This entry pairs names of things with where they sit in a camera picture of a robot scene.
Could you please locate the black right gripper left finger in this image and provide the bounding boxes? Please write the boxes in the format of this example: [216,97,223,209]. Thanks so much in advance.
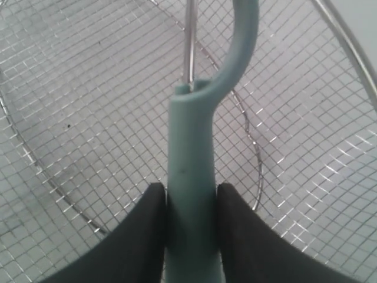
[44,183,167,282]

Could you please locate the teal handled peeler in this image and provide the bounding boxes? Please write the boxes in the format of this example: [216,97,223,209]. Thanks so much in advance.
[166,1,259,282]

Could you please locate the oval steel mesh basket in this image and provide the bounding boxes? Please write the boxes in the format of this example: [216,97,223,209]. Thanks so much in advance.
[1,1,376,282]

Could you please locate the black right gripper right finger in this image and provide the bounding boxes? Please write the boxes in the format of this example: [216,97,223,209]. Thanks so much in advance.
[216,183,355,282]

